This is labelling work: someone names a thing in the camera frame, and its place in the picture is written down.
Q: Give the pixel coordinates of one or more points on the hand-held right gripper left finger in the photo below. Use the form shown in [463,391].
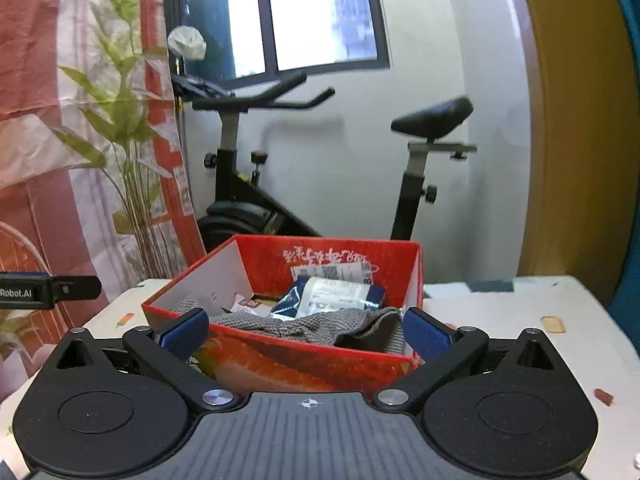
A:
[186,331]

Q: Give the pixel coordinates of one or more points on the brown wooden board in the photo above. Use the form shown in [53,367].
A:
[565,120]

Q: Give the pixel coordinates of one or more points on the red strawberry print cardboard box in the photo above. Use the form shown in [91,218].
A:
[300,365]

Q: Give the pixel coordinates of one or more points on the grey knitted cloth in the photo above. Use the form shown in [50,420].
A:
[320,325]

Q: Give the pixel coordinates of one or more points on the window with dark frame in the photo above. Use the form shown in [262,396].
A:
[300,15]

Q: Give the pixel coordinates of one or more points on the small white and red packet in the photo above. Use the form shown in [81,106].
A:
[246,304]

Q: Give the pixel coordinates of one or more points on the green leafy plant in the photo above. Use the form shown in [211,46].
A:
[125,125]

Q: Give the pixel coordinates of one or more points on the white and blue plastic packet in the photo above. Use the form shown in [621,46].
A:
[325,295]

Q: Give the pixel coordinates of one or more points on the white crumpled bag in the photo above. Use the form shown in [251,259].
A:
[187,42]

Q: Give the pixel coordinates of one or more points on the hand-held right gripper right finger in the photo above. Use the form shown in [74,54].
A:
[424,332]

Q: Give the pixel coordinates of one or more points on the black exercise bike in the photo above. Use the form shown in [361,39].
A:
[227,185]

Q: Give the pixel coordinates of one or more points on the red and white printed curtain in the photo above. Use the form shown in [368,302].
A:
[35,110]

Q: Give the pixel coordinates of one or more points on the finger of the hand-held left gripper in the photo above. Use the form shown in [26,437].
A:
[77,287]

